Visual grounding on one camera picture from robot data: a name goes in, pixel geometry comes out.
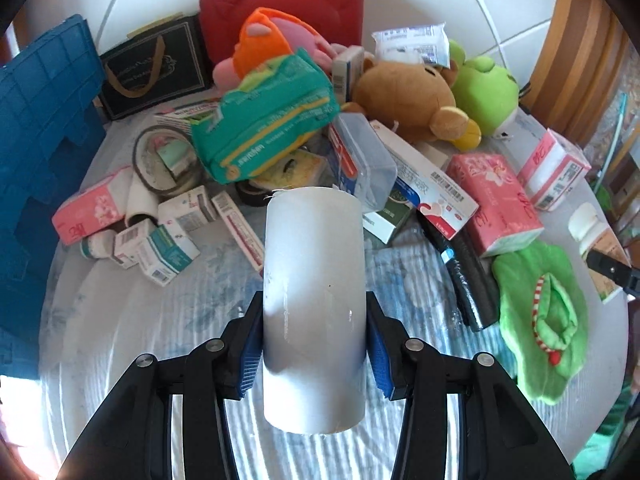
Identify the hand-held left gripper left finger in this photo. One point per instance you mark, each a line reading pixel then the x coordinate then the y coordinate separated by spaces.
pixel 247 360

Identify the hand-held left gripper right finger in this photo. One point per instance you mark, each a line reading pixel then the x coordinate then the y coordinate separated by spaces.
pixel 380 360

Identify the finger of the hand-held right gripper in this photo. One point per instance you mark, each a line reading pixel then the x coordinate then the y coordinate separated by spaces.
pixel 612 270

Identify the large white tube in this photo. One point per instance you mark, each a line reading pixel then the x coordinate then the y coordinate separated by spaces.
pixel 315 310

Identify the blue plastic crate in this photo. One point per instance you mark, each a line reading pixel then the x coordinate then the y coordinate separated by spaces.
pixel 40 160

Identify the white capped bottle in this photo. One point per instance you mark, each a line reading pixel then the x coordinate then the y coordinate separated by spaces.
pixel 585 222

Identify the green plush hat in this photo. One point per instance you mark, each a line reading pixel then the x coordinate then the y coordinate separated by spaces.
pixel 525 320

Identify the black plastic bag roll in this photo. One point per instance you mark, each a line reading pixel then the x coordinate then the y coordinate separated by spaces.
pixel 470 280

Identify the long pink and white box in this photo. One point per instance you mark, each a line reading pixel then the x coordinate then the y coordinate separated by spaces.
pixel 240 232

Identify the white and teal box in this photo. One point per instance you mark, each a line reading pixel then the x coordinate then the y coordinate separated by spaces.
pixel 167 255

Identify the teal pole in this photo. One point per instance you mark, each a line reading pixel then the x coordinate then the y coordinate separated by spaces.
pixel 612 135

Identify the large pink tissue pack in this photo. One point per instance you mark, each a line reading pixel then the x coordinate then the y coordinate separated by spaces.
pixel 492 200

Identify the dark green box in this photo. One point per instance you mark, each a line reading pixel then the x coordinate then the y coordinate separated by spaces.
pixel 395 210

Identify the white medicine box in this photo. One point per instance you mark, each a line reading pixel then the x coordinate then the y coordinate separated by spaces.
pixel 187 207

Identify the black tape roll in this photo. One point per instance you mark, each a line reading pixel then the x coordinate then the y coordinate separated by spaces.
pixel 250 195

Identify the white barcode box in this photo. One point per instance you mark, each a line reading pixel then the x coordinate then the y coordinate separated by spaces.
pixel 131 237

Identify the long white and red box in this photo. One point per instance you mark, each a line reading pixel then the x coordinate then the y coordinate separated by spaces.
pixel 425 180

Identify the small white bottle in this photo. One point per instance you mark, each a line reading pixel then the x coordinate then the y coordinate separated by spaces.
pixel 97 246

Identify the small paper tube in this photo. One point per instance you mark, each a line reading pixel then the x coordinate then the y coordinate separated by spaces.
pixel 140 200

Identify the yellow packet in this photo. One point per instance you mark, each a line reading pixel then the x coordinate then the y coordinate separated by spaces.
pixel 300 167

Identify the clear plastic box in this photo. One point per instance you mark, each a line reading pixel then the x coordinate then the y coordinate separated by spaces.
pixel 365 160

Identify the brown tape roll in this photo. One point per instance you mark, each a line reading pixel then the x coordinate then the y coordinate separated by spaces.
pixel 142 170

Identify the mint green small box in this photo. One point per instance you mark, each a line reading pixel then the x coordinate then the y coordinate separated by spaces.
pixel 175 155

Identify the small pink tissue pack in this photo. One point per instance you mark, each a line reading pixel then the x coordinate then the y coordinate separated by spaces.
pixel 90 210

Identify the green frog plush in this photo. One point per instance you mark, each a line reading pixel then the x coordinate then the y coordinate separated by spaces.
pixel 485 92

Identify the green wet wipes pack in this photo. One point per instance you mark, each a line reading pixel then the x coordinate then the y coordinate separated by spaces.
pixel 265 125

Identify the green and white box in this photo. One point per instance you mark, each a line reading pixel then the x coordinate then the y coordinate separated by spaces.
pixel 180 115

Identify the brown teddy bear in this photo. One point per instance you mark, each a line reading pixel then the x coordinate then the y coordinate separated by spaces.
pixel 405 100

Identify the small white box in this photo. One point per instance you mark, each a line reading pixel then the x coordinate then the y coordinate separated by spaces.
pixel 348 67

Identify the white tissue packet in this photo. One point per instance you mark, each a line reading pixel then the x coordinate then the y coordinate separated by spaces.
pixel 410 42

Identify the black gift box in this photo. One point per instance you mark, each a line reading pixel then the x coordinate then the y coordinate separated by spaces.
pixel 185 60

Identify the orange and pink plush toy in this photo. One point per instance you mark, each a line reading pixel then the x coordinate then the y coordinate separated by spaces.
pixel 262 45

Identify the red handbag case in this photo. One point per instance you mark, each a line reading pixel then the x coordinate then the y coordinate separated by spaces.
pixel 300 5

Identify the wooden door frame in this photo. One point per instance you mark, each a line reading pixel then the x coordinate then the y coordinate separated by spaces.
pixel 575 50

